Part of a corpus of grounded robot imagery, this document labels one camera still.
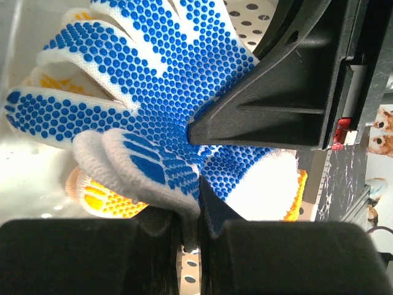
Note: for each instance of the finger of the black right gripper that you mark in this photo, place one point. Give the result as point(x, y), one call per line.
point(300, 89)

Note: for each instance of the blue dotted work glove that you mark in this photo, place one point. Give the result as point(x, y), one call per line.
point(147, 107)

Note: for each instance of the white plastic storage basket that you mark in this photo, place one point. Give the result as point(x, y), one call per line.
point(24, 123)

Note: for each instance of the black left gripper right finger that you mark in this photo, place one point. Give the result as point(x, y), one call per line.
point(254, 257)

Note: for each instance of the orange dotted work glove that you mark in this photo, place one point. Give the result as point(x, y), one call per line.
point(98, 200)

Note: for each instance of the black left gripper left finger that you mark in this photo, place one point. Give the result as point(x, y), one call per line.
point(91, 256)

